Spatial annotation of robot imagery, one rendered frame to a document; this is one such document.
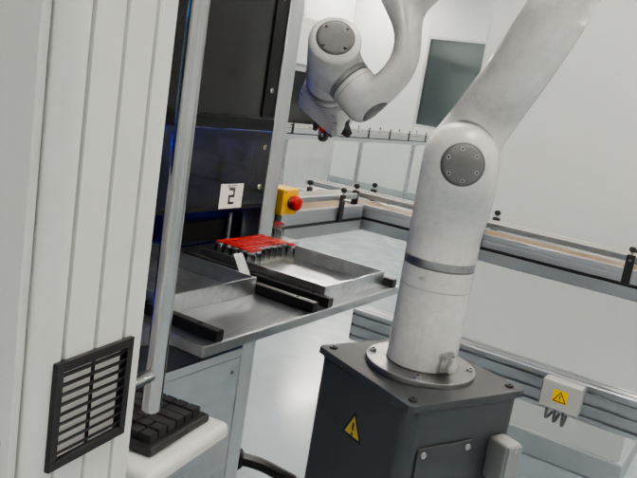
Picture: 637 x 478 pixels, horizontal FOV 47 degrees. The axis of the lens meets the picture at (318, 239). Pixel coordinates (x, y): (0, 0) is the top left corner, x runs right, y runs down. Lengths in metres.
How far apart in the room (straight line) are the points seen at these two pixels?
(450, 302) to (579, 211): 1.79
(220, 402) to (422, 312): 0.91
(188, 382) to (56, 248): 1.18
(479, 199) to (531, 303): 1.93
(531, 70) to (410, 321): 0.44
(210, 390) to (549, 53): 1.20
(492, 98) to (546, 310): 1.89
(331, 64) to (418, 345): 0.47
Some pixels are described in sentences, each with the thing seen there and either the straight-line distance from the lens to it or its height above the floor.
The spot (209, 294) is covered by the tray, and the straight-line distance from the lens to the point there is 1.38.
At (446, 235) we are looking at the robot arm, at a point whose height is 1.11.
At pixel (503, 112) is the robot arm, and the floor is 1.31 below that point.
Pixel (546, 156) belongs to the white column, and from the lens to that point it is 2.99.
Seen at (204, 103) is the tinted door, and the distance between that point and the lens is 1.67.
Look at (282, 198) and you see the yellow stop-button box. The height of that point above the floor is 1.01.
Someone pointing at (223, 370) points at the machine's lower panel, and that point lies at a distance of 1.95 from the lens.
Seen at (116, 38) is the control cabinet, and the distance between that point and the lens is 0.73.
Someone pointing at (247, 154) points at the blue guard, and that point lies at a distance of 1.80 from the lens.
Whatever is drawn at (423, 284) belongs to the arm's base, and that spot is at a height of 1.02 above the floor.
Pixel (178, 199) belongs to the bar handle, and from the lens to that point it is 0.87.
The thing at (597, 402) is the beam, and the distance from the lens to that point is 2.44.
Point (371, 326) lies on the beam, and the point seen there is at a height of 0.50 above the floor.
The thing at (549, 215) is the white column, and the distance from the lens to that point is 2.99.
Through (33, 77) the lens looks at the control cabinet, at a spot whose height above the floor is 1.27.
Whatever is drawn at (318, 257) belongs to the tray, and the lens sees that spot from 1.80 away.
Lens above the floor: 1.30
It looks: 11 degrees down
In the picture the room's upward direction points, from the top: 9 degrees clockwise
